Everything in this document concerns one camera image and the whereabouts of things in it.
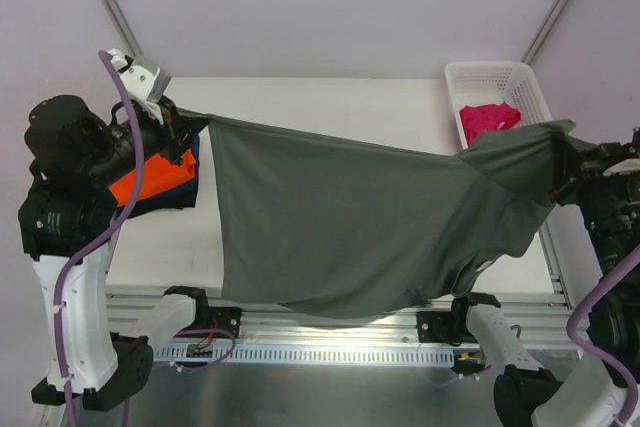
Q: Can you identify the grey t shirt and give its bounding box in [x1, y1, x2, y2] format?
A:
[209, 117, 574, 318]

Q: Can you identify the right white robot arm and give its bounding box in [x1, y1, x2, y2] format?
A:
[447, 136, 639, 426]

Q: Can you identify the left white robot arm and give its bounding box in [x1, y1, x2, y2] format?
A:
[18, 94, 210, 412]

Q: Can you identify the orange folded t shirt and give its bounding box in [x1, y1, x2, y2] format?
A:
[109, 149, 195, 207]

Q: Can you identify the black folded t shirt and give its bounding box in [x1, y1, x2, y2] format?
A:
[128, 198, 196, 219]

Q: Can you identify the navy folded t shirt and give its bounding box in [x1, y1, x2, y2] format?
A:
[150, 138, 200, 201]

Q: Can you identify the magenta t shirt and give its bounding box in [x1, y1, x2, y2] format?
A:
[459, 102, 522, 146]

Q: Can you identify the white plastic basket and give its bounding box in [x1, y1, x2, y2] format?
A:
[444, 61, 552, 149]

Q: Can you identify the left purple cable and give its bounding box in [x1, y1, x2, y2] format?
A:
[49, 49, 236, 427]

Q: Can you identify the purple cable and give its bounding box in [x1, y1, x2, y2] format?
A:
[49, 49, 236, 427]
[429, 246, 640, 427]

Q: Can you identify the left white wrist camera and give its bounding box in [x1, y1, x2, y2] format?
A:
[108, 49, 171, 123]

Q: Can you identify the aluminium mounting rail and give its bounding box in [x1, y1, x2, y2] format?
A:
[106, 289, 574, 350]

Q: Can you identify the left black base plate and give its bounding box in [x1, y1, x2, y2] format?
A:
[204, 305, 243, 338]

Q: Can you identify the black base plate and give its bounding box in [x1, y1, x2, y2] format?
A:
[416, 310, 476, 347]
[204, 305, 243, 338]

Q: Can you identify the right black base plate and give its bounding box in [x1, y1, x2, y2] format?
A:
[416, 310, 476, 347]

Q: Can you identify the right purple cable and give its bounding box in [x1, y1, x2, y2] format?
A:
[429, 246, 640, 427]

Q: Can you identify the right aluminium frame post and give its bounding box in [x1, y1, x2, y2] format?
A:
[521, 0, 572, 65]

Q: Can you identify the white slotted cable duct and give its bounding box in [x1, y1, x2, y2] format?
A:
[155, 340, 455, 368]

